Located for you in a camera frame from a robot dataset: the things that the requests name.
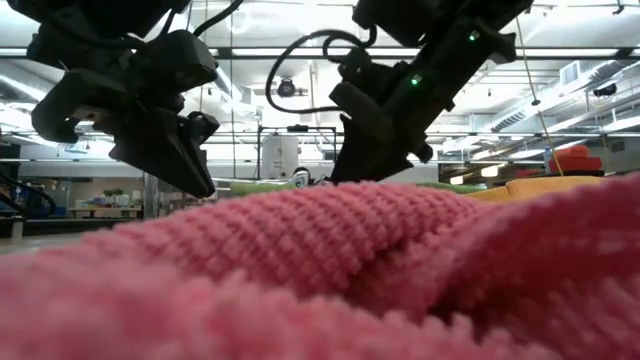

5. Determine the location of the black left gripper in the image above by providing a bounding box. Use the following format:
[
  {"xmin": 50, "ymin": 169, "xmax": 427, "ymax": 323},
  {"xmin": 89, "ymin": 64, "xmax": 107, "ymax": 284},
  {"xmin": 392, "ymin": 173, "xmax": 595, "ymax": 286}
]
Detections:
[{"xmin": 30, "ymin": 67, "xmax": 221, "ymax": 199}]

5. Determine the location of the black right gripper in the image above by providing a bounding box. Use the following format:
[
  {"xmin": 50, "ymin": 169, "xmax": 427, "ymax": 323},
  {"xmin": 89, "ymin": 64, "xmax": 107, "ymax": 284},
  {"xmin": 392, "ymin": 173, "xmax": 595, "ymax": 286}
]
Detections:
[{"xmin": 329, "ymin": 47, "xmax": 456, "ymax": 185}]

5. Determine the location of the clear plastic bin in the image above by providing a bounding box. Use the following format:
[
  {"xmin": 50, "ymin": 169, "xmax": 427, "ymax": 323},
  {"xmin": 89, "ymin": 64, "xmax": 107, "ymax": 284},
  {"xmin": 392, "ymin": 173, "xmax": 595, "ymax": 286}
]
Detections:
[{"xmin": 142, "ymin": 167, "xmax": 311, "ymax": 220}]

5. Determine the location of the pink microfiber towel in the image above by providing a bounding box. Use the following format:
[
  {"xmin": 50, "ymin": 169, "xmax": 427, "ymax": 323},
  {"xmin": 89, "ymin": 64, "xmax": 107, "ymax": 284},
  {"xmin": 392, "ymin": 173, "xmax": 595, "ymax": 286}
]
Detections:
[{"xmin": 0, "ymin": 173, "xmax": 640, "ymax": 360}]

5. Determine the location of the orange microfiber towel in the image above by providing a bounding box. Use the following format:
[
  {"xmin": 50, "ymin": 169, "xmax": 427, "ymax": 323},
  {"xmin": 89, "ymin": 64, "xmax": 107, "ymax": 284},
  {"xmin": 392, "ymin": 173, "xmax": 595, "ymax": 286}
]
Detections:
[{"xmin": 467, "ymin": 175, "xmax": 609, "ymax": 204}]

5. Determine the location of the white pillar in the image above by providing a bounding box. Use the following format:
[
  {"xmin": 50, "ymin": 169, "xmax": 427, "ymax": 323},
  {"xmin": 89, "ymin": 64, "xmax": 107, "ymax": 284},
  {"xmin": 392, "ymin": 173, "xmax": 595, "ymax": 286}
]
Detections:
[{"xmin": 261, "ymin": 134, "xmax": 300, "ymax": 180}]

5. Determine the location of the black overhead crossbar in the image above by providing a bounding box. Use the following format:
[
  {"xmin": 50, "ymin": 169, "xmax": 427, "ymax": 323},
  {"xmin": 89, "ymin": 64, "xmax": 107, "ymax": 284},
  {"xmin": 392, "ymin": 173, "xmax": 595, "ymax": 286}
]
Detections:
[{"xmin": 0, "ymin": 46, "xmax": 640, "ymax": 61}]

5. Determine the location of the red object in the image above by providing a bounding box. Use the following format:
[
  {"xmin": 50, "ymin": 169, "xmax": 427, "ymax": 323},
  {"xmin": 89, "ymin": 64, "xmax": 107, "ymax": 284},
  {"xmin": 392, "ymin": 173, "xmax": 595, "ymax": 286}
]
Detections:
[{"xmin": 549, "ymin": 144, "xmax": 604, "ymax": 176}]

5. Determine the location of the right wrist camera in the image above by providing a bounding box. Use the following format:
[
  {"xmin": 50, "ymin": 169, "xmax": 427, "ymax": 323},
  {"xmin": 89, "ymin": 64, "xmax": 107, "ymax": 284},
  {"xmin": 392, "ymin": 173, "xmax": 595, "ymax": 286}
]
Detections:
[{"xmin": 328, "ymin": 80, "xmax": 396, "ymax": 144}]

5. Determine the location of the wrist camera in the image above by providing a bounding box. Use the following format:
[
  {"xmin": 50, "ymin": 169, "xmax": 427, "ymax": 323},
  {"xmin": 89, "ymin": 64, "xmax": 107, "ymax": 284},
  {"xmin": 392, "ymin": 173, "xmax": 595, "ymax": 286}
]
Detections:
[
  {"xmin": 130, "ymin": 29, "xmax": 220, "ymax": 96},
  {"xmin": 328, "ymin": 80, "xmax": 396, "ymax": 144}
]

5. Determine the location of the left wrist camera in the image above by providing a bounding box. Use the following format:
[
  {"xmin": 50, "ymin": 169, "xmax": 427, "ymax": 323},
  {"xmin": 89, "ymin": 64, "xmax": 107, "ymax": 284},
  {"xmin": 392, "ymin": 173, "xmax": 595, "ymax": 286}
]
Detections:
[{"xmin": 130, "ymin": 29, "xmax": 220, "ymax": 96}]

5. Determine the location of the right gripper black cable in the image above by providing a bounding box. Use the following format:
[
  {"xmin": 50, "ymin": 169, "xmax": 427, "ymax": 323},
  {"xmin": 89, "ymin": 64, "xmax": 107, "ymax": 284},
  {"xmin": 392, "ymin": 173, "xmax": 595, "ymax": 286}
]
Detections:
[{"xmin": 264, "ymin": 27, "xmax": 377, "ymax": 115}]

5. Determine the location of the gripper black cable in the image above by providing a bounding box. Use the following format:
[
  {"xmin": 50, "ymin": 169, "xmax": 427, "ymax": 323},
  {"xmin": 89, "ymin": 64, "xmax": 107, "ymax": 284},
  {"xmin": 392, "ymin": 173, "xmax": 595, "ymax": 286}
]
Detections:
[
  {"xmin": 264, "ymin": 27, "xmax": 377, "ymax": 115},
  {"xmin": 192, "ymin": 0, "xmax": 245, "ymax": 37}
]

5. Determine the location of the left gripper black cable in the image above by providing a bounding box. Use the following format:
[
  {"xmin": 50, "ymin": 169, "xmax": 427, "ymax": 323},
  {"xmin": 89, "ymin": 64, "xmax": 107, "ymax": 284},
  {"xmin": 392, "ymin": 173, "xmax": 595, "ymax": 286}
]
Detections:
[{"xmin": 192, "ymin": 0, "xmax": 245, "ymax": 37}]

